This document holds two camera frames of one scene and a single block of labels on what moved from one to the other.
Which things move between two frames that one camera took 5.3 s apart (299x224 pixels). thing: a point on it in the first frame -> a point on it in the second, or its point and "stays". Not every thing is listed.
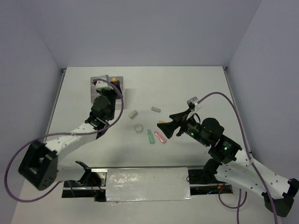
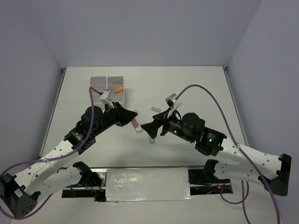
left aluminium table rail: [62, 74] stays
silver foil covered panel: [135, 185] stays
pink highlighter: [162, 139] -> [135, 123]
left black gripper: [110, 91] -> [124, 116]
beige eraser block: [155, 109] stays
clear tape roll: [138, 128] stays
